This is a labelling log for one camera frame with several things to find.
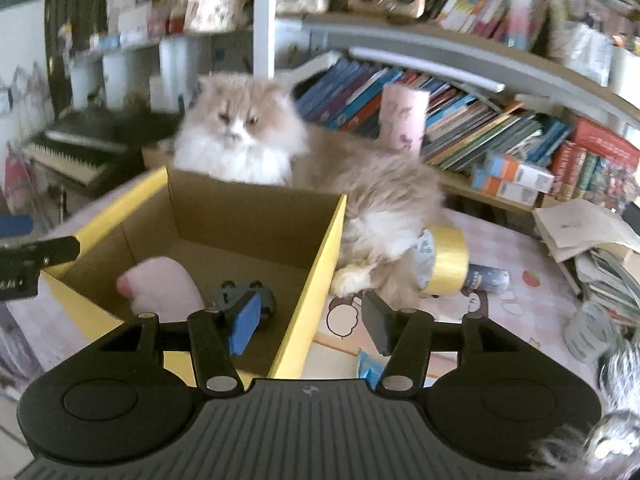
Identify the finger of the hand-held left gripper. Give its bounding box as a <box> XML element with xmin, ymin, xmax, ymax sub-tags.
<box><xmin>0</xmin><ymin>236</ymin><xmax>82</xmax><ymax>267</ymax></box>

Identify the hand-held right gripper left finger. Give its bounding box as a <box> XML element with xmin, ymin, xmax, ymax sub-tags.
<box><xmin>95</xmin><ymin>292</ymin><xmax>264</xmax><ymax>395</ymax></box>

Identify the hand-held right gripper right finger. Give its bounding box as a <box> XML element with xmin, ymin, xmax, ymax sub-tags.
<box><xmin>361</xmin><ymin>291</ymin><xmax>526</xmax><ymax>395</ymax></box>

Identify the blue toy car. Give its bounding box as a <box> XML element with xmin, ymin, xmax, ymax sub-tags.
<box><xmin>207</xmin><ymin>280</ymin><xmax>278</xmax><ymax>331</ymax></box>

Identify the yellow cardboard box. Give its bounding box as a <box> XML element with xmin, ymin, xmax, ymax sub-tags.
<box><xmin>40</xmin><ymin>166</ymin><xmax>348</xmax><ymax>381</ymax></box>

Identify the blue packet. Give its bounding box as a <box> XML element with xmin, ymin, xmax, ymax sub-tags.
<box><xmin>357</xmin><ymin>350</ymin><xmax>388</xmax><ymax>386</ymax></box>

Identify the yellow tape roll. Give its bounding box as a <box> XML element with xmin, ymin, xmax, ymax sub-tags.
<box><xmin>412</xmin><ymin>226</ymin><xmax>471</xmax><ymax>297</ymax></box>

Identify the pink plush toy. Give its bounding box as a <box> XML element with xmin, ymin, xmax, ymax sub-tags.
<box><xmin>116</xmin><ymin>256</ymin><xmax>206</xmax><ymax>323</ymax></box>

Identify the black piano keyboard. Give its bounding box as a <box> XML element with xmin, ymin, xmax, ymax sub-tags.
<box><xmin>22</xmin><ymin>110</ymin><xmax>146</xmax><ymax>188</ymax></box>

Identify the pink checked tablecloth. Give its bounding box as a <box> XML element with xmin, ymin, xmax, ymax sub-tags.
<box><xmin>0</xmin><ymin>187</ymin><xmax>608</xmax><ymax>401</ymax></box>

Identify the fluffy cream cat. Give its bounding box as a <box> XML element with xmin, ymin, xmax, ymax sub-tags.
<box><xmin>172</xmin><ymin>72</ymin><xmax>448</xmax><ymax>306</ymax></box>

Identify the orange and blue box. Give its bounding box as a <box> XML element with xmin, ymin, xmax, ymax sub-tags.
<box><xmin>482</xmin><ymin>152</ymin><xmax>556</xmax><ymax>193</ymax></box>
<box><xmin>470</xmin><ymin>172</ymin><xmax>536</xmax><ymax>207</ymax></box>

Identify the pink patterned cup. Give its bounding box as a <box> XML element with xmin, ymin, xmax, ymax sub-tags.
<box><xmin>377</xmin><ymin>84</ymin><xmax>431</xmax><ymax>153</ymax></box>

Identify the row of colourful books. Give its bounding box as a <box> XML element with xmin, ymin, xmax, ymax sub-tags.
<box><xmin>295</xmin><ymin>57</ymin><xmax>573</xmax><ymax>171</ymax></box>

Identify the open paper booklet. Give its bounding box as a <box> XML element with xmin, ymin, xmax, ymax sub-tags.
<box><xmin>532</xmin><ymin>199</ymin><xmax>640</xmax><ymax>263</ymax></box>

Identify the stack of papers and books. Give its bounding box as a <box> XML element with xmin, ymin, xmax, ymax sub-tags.
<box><xmin>575</xmin><ymin>245</ymin><xmax>640</xmax><ymax>326</ymax></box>

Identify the grey fluffy fur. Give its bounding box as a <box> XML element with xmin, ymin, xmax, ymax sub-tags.
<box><xmin>530</xmin><ymin>345</ymin><xmax>640</xmax><ymax>476</ymax></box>

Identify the red boxed book set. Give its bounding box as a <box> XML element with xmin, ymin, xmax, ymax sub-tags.
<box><xmin>550</xmin><ymin>120</ymin><xmax>640</xmax><ymax>206</ymax></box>

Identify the white bookshelf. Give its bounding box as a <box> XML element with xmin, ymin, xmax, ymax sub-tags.
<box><xmin>65</xmin><ymin>0</ymin><xmax>640</xmax><ymax>126</ymax></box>

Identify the row of shelf books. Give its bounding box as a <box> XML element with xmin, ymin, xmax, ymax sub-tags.
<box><xmin>325</xmin><ymin>0</ymin><xmax>551</xmax><ymax>51</ymax></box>

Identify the white bag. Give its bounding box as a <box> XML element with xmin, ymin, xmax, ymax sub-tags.
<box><xmin>550</xmin><ymin>0</ymin><xmax>616</xmax><ymax>86</ymax></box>

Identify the white storage bin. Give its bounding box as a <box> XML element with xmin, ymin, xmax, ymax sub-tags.
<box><xmin>610</xmin><ymin>42</ymin><xmax>640</xmax><ymax>101</ymax></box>

